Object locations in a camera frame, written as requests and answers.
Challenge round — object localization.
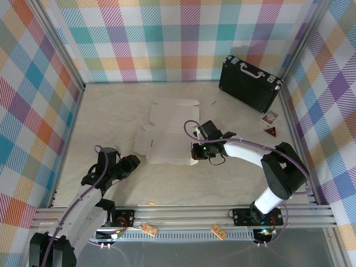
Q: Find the black briefcase with silver handle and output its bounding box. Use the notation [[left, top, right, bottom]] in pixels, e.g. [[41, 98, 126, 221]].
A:
[[219, 55, 284, 113]]

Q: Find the grey slotted cable duct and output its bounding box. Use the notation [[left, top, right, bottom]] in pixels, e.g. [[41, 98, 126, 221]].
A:
[[88, 232, 256, 242]]

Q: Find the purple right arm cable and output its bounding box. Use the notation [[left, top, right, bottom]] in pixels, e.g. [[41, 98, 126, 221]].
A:
[[184, 119, 312, 248]]

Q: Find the small picture card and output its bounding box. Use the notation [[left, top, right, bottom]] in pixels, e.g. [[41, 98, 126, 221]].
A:
[[260, 110, 279, 125]]

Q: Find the cardboard paper box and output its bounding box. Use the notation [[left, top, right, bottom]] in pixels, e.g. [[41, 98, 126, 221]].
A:
[[133, 98, 201, 167]]

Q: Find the grey metal front panel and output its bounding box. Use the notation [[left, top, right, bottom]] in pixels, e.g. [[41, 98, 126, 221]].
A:
[[24, 239, 339, 267]]

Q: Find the orange circuit board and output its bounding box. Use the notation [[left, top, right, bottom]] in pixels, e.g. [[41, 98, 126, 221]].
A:
[[210, 224, 228, 240], [141, 224, 158, 236]]

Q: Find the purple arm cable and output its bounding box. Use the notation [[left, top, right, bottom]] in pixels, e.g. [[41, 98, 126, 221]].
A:
[[184, 119, 312, 248], [38, 144, 112, 267]]

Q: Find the aluminium side rail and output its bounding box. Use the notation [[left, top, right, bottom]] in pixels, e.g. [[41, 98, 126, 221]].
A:
[[278, 83, 320, 206], [48, 85, 86, 209]]

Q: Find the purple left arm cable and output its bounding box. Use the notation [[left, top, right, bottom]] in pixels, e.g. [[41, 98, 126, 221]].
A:
[[38, 144, 112, 267]]

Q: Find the aluminium front frame rail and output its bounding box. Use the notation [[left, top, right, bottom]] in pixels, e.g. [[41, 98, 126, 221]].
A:
[[29, 204, 339, 230]]

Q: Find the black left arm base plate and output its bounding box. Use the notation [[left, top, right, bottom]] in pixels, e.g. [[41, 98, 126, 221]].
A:
[[96, 209, 136, 228]]

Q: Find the aluminium frame post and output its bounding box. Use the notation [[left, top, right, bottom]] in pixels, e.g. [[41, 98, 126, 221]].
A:
[[279, 0, 334, 84], [26, 0, 86, 92]]

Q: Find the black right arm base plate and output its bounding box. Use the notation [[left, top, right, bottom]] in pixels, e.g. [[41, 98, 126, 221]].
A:
[[232, 207, 284, 226]]

